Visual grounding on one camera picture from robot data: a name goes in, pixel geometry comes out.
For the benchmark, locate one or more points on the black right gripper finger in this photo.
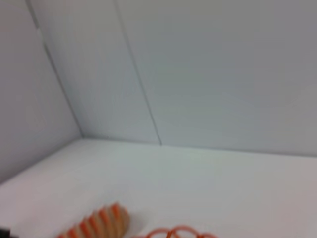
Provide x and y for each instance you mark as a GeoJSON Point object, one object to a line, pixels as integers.
{"type": "Point", "coordinates": [4, 233]}

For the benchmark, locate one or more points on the orange beige striped bread loaf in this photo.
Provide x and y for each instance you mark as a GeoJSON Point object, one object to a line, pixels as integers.
{"type": "Point", "coordinates": [104, 223]}

